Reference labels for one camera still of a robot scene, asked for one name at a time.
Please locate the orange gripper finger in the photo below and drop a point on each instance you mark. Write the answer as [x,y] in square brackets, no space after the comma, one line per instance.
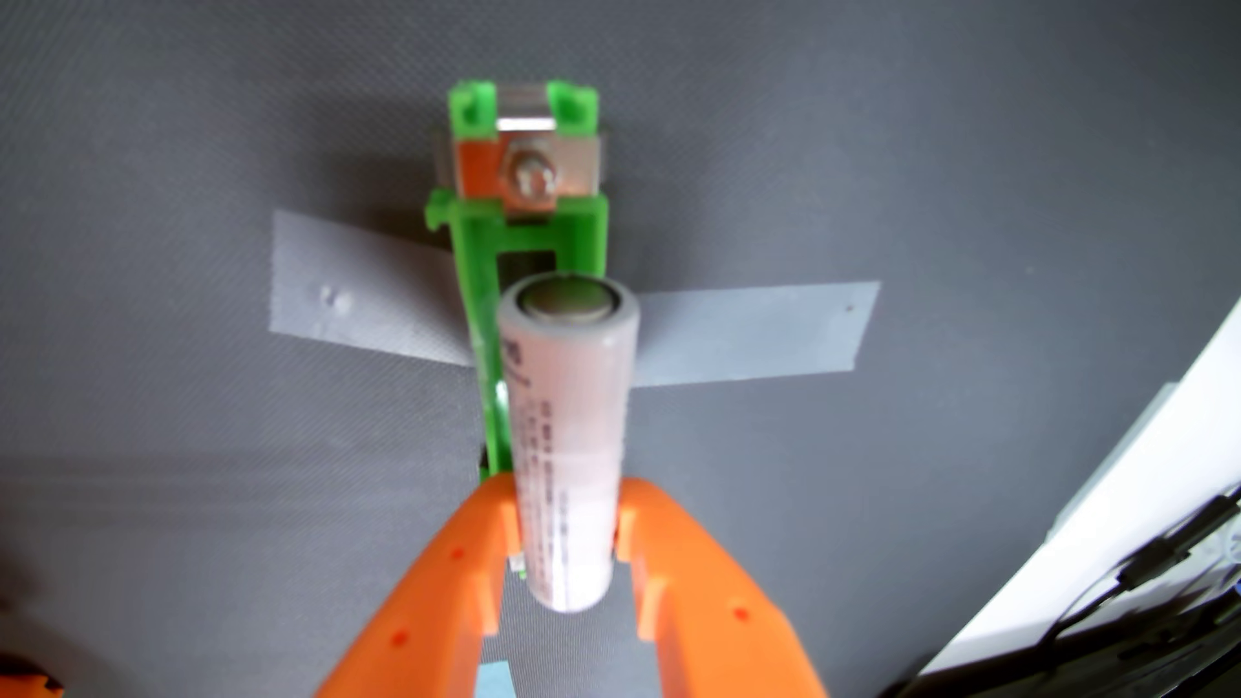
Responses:
[717,630]
[436,620]

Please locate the white cylindrical battery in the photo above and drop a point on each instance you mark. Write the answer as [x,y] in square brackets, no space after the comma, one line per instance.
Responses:
[567,436]

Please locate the green battery holder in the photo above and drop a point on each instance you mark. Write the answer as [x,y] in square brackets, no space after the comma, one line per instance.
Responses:
[475,262]

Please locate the blue tape piece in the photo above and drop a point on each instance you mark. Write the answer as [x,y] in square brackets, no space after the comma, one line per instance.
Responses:
[496,681]

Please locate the dark grey mat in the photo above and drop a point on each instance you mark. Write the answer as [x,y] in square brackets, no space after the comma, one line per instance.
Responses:
[194,485]

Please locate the grey tape strip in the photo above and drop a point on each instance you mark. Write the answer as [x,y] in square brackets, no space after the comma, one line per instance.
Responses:
[756,330]
[368,291]

